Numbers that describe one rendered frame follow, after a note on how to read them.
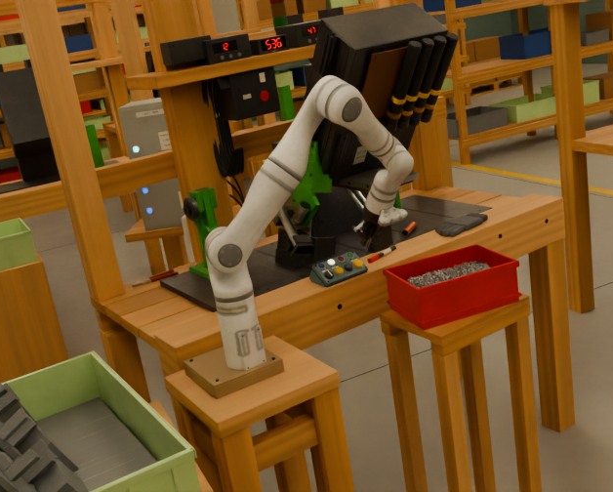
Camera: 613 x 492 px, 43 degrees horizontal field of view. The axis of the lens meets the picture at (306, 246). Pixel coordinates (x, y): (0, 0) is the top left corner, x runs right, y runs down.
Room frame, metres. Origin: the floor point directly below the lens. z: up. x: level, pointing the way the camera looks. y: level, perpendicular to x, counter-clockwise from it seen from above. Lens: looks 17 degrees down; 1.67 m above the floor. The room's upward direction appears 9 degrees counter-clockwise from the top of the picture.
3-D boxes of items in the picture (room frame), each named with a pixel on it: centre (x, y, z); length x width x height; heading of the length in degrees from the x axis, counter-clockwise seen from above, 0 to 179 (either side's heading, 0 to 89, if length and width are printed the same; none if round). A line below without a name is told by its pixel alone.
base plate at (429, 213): (2.54, -0.09, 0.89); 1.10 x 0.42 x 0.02; 121
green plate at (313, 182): (2.45, -0.06, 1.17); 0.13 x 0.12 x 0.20; 121
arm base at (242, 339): (1.74, 0.19, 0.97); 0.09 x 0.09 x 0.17; 35
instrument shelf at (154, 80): (2.76, 0.05, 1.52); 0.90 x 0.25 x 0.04; 121
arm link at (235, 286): (1.74, 0.19, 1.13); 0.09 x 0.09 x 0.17; 13
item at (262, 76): (2.66, 0.11, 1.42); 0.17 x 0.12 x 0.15; 121
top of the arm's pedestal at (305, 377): (1.74, 0.19, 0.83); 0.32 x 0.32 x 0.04; 29
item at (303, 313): (2.30, -0.23, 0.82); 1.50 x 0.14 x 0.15; 121
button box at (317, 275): (2.18, -0.08, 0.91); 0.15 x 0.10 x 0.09; 121
